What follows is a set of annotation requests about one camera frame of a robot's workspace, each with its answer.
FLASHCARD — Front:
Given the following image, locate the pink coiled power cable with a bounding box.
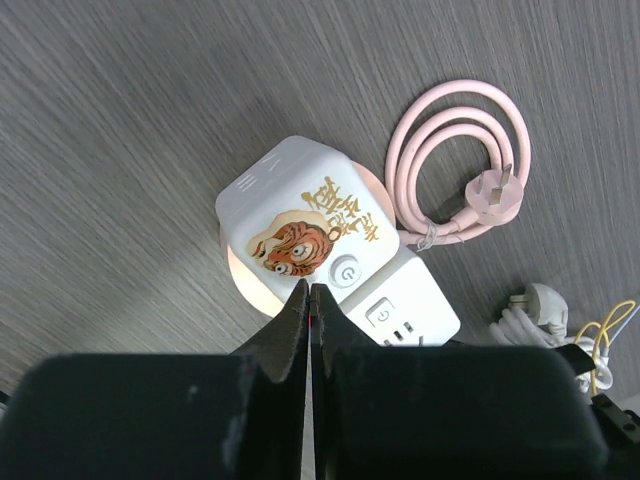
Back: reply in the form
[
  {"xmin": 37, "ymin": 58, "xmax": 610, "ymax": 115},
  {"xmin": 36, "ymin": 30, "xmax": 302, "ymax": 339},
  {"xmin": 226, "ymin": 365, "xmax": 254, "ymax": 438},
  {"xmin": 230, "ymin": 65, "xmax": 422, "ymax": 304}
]
[{"xmin": 384, "ymin": 78, "xmax": 531, "ymax": 248}]

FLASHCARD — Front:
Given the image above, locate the pink round socket base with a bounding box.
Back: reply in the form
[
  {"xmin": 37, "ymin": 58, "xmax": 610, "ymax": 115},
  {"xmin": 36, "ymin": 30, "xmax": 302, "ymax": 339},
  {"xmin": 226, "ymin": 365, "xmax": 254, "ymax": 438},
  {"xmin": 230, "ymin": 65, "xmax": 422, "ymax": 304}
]
[{"xmin": 219, "ymin": 161, "xmax": 396, "ymax": 319}]

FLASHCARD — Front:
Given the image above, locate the white bundled cable with plug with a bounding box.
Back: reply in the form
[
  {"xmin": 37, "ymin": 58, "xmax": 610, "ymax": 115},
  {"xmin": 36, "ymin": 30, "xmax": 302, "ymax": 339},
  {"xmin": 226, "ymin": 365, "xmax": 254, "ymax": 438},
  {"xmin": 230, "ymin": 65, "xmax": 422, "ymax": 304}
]
[{"xmin": 488, "ymin": 282, "xmax": 614, "ymax": 393}]

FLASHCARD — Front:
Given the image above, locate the pink three-pin plug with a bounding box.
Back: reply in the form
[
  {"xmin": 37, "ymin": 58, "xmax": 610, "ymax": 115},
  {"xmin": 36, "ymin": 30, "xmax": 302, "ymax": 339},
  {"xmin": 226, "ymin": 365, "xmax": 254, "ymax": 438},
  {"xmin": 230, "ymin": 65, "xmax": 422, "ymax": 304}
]
[{"xmin": 465, "ymin": 164, "xmax": 524, "ymax": 227}]

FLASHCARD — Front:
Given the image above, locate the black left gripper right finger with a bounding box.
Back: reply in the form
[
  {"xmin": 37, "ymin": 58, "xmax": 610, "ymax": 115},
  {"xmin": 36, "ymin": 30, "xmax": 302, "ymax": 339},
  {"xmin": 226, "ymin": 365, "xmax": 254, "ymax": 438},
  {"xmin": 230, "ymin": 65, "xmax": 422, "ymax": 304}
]
[{"xmin": 310, "ymin": 285, "xmax": 610, "ymax": 479}]

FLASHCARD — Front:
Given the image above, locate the yellow thin cable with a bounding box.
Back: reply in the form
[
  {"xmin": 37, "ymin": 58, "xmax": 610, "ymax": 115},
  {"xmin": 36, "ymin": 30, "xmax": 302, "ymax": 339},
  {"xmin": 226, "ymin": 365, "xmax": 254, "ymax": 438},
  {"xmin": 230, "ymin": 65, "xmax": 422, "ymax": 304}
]
[{"xmin": 573, "ymin": 298, "xmax": 637, "ymax": 396}]

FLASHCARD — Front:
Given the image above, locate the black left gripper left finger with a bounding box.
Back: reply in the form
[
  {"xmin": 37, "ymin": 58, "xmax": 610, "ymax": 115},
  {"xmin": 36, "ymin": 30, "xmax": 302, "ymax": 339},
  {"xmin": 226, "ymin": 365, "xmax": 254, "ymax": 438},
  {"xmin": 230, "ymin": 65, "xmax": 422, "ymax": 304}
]
[{"xmin": 1, "ymin": 281, "xmax": 309, "ymax": 479}]

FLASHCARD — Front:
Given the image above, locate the white cube socket plain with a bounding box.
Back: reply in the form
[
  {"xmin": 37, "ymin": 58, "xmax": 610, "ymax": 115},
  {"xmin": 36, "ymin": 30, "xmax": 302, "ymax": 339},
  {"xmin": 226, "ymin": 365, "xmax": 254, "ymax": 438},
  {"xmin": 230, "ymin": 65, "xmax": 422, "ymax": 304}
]
[{"xmin": 340, "ymin": 246, "xmax": 461, "ymax": 346}]

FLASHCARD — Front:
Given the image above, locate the white cube socket tiger sticker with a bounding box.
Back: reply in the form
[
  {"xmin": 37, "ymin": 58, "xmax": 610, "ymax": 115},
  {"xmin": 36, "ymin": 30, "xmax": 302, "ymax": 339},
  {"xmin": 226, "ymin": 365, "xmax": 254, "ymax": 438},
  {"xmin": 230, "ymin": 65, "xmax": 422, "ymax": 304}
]
[{"xmin": 215, "ymin": 136, "xmax": 400, "ymax": 301}]

